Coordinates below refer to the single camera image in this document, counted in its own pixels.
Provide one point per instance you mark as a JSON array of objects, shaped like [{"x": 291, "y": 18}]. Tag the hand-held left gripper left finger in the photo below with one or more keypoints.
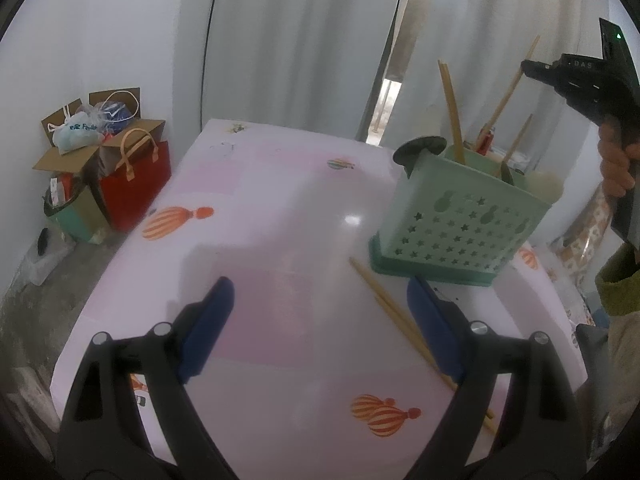
[{"x": 207, "y": 330}]

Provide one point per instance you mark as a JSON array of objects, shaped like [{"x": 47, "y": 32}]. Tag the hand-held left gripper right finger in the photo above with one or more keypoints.
[{"x": 435, "y": 330}]

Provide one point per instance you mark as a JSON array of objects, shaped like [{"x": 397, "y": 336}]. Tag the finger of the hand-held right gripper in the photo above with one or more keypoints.
[{"x": 580, "y": 77}]

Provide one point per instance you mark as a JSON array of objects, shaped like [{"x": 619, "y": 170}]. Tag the bamboo chopstick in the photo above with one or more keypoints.
[
  {"x": 400, "y": 322},
  {"x": 517, "y": 137},
  {"x": 385, "y": 300},
  {"x": 510, "y": 90},
  {"x": 456, "y": 120},
  {"x": 446, "y": 110}
]

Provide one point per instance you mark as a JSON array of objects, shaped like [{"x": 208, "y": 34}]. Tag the green star-cut utensil holder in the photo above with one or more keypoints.
[{"x": 450, "y": 220}]

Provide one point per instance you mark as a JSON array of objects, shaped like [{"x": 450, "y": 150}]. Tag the person's right hand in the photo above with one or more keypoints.
[{"x": 614, "y": 160}]

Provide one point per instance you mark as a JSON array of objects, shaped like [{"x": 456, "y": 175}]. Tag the white curtain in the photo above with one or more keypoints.
[
  {"x": 480, "y": 25},
  {"x": 300, "y": 40}
]

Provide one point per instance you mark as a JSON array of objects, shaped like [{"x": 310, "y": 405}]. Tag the red bottle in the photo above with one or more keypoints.
[{"x": 484, "y": 141}]

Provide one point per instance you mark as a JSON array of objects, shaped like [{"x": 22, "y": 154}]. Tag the pink balloon-print tablecloth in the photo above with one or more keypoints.
[{"x": 280, "y": 240}]

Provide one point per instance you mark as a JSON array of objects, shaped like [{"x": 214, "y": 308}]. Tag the green box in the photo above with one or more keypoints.
[{"x": 75, "y": 215}]

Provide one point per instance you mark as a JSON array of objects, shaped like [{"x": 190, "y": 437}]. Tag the brown cardboard box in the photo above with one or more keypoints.
[{"x": 75, "y": 157}]

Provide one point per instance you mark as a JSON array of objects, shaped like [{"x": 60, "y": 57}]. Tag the white and blue plastic bag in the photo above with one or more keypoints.
[{"x": 75, "y": 135}]

